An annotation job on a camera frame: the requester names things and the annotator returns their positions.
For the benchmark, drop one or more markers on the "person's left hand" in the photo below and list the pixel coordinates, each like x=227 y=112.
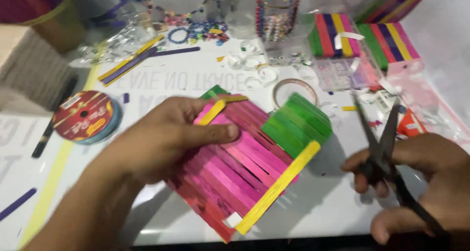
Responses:
x=158 y=144

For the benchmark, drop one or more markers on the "person's right hand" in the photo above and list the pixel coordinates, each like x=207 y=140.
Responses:
x=437 y=177

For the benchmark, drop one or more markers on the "black scissors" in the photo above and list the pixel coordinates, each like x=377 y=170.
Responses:
x=383 y=148

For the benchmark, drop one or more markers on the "pink green craft stick house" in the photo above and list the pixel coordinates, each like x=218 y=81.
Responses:
x=242 y=170

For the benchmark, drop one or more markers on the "short purple stick piece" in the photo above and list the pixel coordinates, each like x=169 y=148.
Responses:
x=126 y=98

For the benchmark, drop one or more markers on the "orange packet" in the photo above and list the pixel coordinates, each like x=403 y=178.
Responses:
x=409 y=126

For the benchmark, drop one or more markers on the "red ribbon spool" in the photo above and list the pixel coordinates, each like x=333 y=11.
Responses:
x=84 y=115

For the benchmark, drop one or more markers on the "pink plastic bag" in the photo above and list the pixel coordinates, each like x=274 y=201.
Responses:
x=437 y=96

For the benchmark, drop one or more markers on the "yellow and purple stick bunch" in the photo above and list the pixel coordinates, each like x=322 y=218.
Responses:
x=126 y=63

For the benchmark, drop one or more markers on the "long purple craft stick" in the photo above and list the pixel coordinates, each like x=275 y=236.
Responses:
x=176 y=52
x=16 y=204

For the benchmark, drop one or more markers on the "crumpled clear plastic bag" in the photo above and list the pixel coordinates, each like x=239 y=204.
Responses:
x=117 y=41

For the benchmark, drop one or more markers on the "short yellow stick piece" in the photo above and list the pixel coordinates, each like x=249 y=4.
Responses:
x=348 y=108

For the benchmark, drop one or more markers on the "black pen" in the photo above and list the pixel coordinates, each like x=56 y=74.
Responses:
x=46 y=137

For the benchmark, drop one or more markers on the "heap of white tape scraps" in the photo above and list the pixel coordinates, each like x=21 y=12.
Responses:
x=249 y=65

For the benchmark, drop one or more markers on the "pile of coloured beads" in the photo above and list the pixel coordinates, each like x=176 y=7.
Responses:
x=207 y=30

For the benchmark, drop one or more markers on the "clear tape roll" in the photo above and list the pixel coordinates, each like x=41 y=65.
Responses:
x=279 y=89

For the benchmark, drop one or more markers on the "clear bead organiser box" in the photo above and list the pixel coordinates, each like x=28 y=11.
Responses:
x=337 y=74

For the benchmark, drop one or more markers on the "clear plastic bottle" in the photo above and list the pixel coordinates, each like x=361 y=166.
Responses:
x=240 y=16

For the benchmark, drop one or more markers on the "banded coloured craft stick bundle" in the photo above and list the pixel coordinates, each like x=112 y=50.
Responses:
x=326 y=36

